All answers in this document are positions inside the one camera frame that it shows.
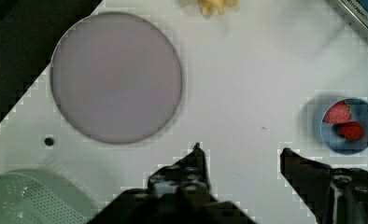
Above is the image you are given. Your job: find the red strawberry toy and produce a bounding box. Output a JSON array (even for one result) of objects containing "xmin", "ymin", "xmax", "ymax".
[{"xmin": 338, "ymin": 121, "xmax": 364, "ymax": 141}]

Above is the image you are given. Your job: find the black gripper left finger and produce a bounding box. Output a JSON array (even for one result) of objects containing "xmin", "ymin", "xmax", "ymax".
[{"xmin": 88, "ymin": 144, "xmax": 254, "ymax": 224}]

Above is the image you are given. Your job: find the peeled banana toy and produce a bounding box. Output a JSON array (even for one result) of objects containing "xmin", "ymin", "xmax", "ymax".
[{"xmin": 177, "ymin": 0, "xmax": 239, "ymax": 16}]

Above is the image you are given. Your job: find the pale pink strawberry toy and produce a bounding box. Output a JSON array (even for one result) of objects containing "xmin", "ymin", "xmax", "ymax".
[{"xmin": 323, "ymin": 101, "xmax": 351, "ymax": 124}]

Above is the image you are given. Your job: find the green perforated colander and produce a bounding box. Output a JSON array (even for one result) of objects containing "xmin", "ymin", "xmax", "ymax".
[{"xmin": 0, "ymin": 169, "xmax": 96, "ymax": 224}]

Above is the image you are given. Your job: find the round lilac plate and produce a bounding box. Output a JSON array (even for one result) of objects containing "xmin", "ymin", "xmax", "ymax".
[{"xmin": 50, "ymin": 12, "xmax": 183, "ymax": 144}]

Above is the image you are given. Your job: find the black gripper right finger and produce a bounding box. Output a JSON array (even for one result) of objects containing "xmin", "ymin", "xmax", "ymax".
[{"xmin": 279, "ymin": 147, "xmax": 368, "ymax": 224}]

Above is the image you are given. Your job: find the small blue bowl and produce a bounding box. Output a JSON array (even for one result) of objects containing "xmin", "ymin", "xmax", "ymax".
[{"xmin": 312, "ymin": 97, "xmax": 368, "ymax": 155}]

